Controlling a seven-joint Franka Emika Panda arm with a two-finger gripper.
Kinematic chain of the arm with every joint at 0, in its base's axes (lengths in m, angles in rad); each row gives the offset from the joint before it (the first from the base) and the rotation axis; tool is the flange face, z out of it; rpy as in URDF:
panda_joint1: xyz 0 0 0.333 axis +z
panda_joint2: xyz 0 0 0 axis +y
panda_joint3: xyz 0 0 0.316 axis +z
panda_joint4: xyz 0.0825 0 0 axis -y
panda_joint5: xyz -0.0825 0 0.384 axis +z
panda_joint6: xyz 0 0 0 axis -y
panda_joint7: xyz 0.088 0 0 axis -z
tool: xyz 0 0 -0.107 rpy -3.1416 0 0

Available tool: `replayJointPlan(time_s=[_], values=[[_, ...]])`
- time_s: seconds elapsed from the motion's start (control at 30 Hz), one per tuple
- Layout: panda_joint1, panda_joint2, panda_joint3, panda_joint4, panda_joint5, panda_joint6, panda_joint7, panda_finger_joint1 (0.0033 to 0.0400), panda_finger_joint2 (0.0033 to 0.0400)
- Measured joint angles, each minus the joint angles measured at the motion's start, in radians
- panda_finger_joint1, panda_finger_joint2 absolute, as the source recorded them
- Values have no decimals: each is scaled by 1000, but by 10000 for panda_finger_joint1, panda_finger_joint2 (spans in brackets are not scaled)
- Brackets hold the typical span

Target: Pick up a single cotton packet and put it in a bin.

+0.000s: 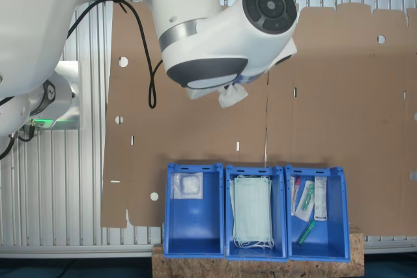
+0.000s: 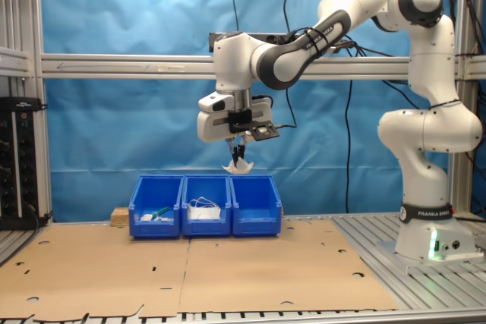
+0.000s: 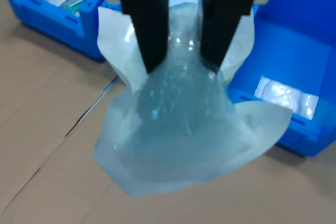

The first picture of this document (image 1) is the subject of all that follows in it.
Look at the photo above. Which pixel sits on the cotton packet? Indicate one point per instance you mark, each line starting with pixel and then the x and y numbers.
pixel 189 187
pixel 231 97

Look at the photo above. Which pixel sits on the flat cotton packet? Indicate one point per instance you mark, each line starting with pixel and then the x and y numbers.
pixel 189 187

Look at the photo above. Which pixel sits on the blue bin with cotton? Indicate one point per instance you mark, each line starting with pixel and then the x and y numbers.
pixel 195 226

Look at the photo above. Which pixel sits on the brown cardboard sheet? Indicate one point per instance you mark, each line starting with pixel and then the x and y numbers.
pixel 342 112
pixel 182 134

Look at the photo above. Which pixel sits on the stack of white face masks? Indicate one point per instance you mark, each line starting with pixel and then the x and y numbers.
pixel 252 209

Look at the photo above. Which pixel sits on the packed red-capped tube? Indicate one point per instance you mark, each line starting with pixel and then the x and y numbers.
pixel 294 193

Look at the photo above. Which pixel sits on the blue bin with masks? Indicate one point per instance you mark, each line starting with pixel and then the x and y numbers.
pixel 279 213

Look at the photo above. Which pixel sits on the packed green syringe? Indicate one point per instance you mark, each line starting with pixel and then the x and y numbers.
pixel 305 200

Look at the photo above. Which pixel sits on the white printed long packet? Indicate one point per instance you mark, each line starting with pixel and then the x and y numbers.
pixel 320 200

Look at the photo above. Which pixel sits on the chipboard wooden block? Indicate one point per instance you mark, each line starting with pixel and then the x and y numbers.
pixel 260 269

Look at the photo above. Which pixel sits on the blue bin with syringes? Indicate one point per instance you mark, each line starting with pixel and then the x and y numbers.
pixel 325 242

